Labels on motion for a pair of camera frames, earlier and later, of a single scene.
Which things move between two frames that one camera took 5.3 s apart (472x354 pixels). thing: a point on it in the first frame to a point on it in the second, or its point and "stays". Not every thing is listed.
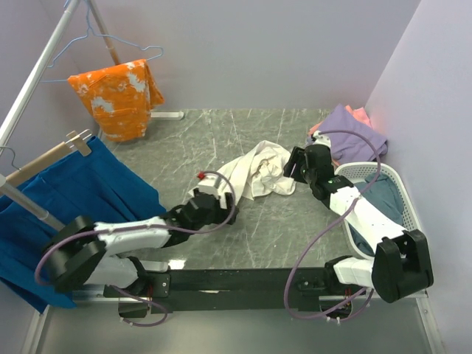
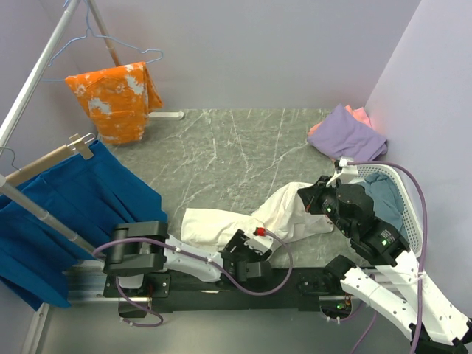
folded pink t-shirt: (359, 113) stays
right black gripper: (297, 157) to (310, 194)
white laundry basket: (358, 171) stays
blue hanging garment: (97, 184) stays
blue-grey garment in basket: (380, 188) stays
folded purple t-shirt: (347, 147) stays
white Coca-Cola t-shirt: (259, 172) to (286, 213)
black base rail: (229, 290) stays
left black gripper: (223, 214) to (238, 240)
